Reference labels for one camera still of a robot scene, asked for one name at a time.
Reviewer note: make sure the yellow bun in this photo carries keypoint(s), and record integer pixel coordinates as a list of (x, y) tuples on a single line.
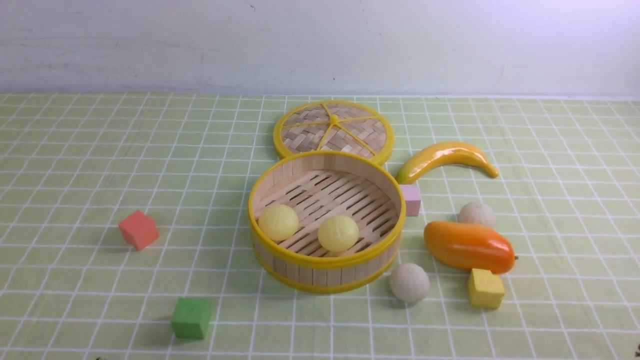
[(338, 233), (278, 222)]

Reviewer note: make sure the white pleated bun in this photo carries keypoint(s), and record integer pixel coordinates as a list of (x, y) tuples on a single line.
[(477, 213), (409, 283)]

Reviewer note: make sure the bamboo steamer tray yellow rim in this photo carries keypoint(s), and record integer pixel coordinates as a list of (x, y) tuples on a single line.
[(318, 186)]

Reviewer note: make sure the woven bamboo steamer lid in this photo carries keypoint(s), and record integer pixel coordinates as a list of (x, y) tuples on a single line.
[(334, 125)]

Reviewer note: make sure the pink foam cube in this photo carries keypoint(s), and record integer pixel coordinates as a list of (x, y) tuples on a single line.
[(412, 199)]

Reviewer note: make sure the yellow toy banana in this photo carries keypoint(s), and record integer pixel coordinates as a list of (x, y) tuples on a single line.
[(444, 154)]

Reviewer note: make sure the orange toy mango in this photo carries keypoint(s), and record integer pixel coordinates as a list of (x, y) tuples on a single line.
[(467, 246)]

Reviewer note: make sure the red foam cube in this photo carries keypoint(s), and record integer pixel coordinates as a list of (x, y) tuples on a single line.
[(139, 230)]

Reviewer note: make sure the green foam cube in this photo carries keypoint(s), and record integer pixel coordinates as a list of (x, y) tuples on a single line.
[(191, 318)]

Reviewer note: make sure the yellow foam cube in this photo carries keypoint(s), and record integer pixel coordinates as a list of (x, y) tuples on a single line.
[(485, 289)]

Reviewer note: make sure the green checkered tablecloth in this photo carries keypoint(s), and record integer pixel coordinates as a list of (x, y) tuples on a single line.
[(74, 165)]

